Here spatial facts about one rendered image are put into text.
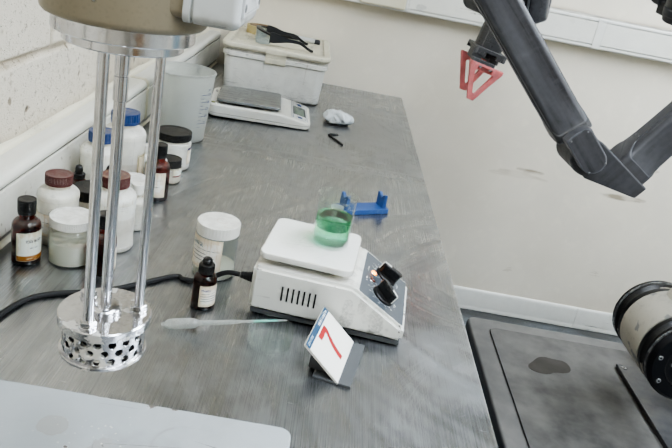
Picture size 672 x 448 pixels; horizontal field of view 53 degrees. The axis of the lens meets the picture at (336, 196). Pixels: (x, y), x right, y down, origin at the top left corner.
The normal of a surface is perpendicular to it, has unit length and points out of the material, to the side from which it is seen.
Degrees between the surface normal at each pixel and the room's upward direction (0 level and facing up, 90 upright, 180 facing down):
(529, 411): 0
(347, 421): 0
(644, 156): 78
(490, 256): 90
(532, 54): 87
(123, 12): 90
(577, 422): 0
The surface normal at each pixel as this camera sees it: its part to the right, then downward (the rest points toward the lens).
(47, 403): 0.18, -0.92
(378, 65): -0.03, 0.36
